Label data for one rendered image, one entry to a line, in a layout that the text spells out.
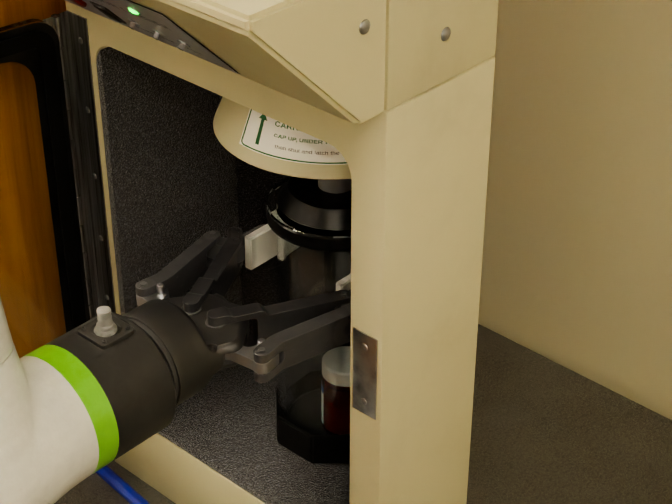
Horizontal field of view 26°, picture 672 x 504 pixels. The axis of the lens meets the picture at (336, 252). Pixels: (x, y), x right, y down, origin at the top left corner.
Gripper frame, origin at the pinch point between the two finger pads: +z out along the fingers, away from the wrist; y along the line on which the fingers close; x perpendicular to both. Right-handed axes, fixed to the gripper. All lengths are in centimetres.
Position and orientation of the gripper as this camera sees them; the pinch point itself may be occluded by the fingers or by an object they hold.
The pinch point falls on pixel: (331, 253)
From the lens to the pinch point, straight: 115.4
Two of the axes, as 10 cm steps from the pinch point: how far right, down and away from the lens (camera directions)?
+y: -7.5, -3.6, 5.6
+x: -0.1, 8.4, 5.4
